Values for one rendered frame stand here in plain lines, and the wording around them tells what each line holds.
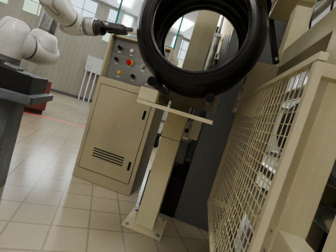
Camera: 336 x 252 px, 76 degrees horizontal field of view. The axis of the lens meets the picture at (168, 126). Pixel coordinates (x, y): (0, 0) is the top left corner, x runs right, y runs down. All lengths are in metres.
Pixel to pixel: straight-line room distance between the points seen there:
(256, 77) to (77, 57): 10.87
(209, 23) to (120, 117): 0.98
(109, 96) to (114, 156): 0.51
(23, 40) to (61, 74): 10.29
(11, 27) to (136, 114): 0.95
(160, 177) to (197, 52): 0.82
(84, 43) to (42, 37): 10.24
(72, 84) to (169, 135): 10.53
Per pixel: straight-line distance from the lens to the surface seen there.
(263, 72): 1.35
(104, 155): 1.92
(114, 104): 1.86
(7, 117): 1.48
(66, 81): 11.77
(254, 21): 1.04
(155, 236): 1.52
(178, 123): 1.36
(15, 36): 1.52
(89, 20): 1.27
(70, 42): 11.92
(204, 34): 1.45
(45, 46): 1.64
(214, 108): 1.33
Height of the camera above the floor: 0.80
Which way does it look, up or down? 4 degrees down
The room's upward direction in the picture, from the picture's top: 17 degrees clockwise
